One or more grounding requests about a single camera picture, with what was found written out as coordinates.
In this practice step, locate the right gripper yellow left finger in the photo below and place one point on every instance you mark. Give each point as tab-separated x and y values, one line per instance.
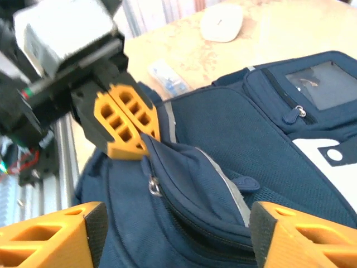
69	251

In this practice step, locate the small white square box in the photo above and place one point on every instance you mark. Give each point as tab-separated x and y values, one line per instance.
221	23

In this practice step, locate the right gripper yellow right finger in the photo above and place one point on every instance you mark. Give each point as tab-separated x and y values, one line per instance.
284	251

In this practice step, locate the navy blue school backpack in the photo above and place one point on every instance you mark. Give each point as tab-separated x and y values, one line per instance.
223	125

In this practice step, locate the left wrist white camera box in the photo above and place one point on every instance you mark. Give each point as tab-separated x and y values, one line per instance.
69	28

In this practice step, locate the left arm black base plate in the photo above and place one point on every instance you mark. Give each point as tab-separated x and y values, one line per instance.
42	170

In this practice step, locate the aluminium rail frame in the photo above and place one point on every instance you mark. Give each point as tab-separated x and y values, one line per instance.
62	173

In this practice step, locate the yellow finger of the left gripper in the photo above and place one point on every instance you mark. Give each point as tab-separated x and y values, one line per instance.
152	123
101	123

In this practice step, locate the base wiring bundle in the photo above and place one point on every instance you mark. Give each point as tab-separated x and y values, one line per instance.
25	163

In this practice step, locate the clear plastic packet blue print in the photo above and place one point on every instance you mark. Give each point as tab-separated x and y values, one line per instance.
167	78

